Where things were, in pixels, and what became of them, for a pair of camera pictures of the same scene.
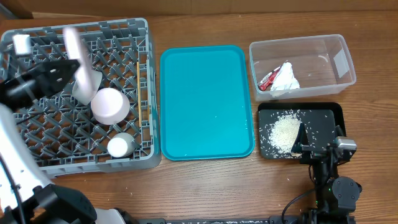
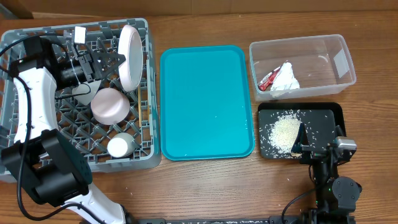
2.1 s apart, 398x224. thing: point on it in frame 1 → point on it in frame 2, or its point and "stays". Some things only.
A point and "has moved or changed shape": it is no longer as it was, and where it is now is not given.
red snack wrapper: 268,79 stays
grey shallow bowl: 84,92 stays
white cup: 120,145 stays
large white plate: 87,82 has moved or changed shape
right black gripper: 300,145 stays
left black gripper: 39,79 → 86,59
